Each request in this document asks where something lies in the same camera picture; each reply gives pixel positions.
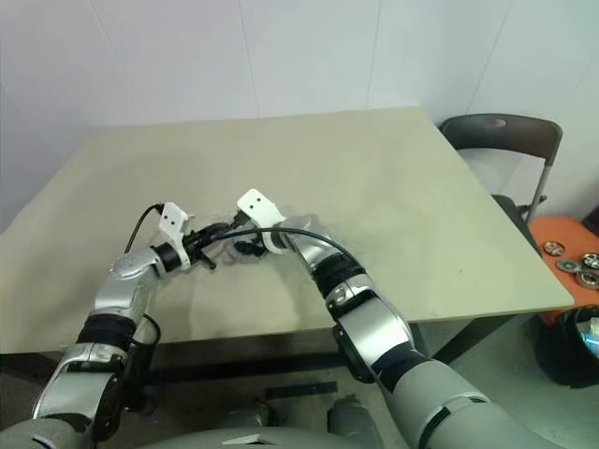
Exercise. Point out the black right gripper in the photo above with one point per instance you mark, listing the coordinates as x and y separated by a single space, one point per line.
248 248

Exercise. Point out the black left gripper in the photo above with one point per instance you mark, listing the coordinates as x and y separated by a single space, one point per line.
197 239

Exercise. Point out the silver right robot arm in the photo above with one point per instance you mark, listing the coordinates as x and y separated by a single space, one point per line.
374 322

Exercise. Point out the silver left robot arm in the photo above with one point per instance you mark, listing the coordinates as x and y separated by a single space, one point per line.
117 299

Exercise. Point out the black flat bar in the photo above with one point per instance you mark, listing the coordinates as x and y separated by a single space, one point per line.
302 390

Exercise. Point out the dark grey rounded shape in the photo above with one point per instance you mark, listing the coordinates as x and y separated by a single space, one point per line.
348 416
255 414

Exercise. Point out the grey robot torso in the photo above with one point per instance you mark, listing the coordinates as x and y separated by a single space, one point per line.
140 439

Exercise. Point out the black folding chair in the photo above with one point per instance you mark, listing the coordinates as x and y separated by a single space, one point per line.
505 128

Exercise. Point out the orange stool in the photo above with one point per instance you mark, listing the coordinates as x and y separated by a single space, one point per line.
561 229

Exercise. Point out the black trash bin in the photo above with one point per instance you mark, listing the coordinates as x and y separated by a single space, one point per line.
557 355

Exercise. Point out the white blue trash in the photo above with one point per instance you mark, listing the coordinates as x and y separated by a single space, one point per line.
590 339

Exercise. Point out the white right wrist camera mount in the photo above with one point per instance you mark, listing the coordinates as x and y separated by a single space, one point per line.
257 206

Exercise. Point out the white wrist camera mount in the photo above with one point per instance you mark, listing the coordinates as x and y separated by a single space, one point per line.
257 206
170 220

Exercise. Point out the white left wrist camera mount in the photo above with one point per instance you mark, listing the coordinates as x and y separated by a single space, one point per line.
170 220

